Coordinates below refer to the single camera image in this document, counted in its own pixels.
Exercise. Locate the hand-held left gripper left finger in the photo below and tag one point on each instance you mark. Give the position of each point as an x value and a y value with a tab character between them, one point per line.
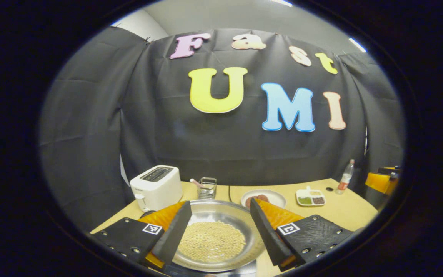
177	234

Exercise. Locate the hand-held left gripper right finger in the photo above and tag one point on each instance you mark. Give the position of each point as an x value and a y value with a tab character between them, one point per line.
263	238

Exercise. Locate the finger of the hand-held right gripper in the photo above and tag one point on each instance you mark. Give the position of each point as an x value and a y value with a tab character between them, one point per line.
388	170
379	182

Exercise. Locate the clear plastic water bottle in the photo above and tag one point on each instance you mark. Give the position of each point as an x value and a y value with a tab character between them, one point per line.
345	179

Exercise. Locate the soybeans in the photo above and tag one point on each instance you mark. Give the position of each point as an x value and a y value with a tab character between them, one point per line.
212	242

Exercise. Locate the brown meat patty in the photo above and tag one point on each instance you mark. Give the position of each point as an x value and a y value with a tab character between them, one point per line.
249	202
263	197

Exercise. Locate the white round plate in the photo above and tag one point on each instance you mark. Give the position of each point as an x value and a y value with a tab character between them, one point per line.
275	198

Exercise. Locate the white toaster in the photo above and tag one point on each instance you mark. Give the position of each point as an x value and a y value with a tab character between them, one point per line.
156	188

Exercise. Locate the pink utensil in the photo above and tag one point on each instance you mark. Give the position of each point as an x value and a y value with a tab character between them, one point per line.
195	182

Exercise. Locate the white divided dish of beans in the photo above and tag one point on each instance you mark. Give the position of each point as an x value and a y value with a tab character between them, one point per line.
310	197

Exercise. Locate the black backdrop cloth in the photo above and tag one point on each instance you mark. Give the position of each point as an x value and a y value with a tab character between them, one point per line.
148	115

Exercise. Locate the small ceiling light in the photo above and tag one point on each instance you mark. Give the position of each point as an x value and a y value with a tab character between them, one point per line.
357	44

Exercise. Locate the long ceiling light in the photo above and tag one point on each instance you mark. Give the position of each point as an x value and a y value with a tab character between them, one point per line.
281	2

